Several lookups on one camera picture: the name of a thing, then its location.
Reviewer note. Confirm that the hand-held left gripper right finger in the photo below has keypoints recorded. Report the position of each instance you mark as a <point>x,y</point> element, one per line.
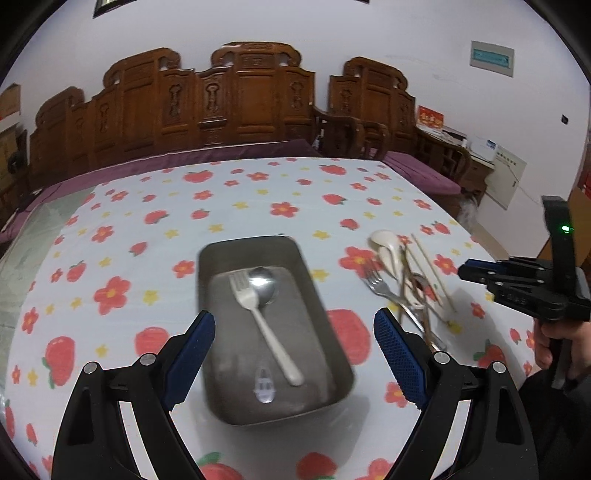
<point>401,355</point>

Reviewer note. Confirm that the carved wooden sofa bench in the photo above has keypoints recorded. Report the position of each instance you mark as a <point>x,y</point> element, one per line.
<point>249,106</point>

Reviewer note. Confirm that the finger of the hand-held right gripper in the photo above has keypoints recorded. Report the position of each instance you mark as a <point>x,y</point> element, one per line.
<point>475,276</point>
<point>480,264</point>

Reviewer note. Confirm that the flat white box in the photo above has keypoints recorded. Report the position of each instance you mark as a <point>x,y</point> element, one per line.
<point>453,135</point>

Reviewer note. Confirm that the white wall panel board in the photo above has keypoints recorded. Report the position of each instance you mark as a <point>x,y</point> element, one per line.
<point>507,177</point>

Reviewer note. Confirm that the pale wooden chopstick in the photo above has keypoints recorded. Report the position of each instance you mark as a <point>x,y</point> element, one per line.
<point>425,281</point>
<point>434,272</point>

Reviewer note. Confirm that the brown cardboard sheet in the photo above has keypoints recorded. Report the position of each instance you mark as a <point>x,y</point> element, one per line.
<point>579,203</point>

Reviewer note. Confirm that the short metal spoon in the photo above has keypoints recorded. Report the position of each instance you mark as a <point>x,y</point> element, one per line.
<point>261,282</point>

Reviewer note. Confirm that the red gift box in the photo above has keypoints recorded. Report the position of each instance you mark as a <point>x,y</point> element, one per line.
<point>431,117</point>

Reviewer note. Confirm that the dark picture frame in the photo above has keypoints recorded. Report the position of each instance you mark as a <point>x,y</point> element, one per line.
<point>104,7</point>

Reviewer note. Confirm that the square purple seat cushion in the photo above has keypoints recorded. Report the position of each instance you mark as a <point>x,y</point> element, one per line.
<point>425,175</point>

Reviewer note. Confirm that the carved wooden armchair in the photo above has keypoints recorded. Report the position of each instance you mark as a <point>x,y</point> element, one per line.
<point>364,101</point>

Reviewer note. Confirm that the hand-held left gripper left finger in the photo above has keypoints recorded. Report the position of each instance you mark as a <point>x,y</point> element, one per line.
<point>194,355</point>

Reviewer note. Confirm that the all-metal fork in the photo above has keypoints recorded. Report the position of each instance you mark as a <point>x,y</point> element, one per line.
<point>375,284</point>

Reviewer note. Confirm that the grey white fluffy object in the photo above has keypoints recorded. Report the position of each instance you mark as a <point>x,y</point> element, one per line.
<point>468,207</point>

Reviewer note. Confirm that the floral strawberry tablecloth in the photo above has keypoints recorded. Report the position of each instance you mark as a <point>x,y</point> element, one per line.
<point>138,230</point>

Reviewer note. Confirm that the green wall panel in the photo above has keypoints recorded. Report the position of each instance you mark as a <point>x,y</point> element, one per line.
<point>491,57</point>

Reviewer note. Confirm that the metal tray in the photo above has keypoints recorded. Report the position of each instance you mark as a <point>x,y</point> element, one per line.
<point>300,360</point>

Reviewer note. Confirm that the person's right forearm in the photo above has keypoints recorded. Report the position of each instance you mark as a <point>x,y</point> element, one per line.
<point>554,429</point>

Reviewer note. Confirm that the white blue-print box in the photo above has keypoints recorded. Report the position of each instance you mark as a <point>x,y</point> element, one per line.
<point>482,148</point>

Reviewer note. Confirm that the person's right hand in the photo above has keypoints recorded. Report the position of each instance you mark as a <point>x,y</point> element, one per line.
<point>579,350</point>

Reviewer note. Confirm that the white plastic spoon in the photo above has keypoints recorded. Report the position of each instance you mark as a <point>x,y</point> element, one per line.
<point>390,265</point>
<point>382,239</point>

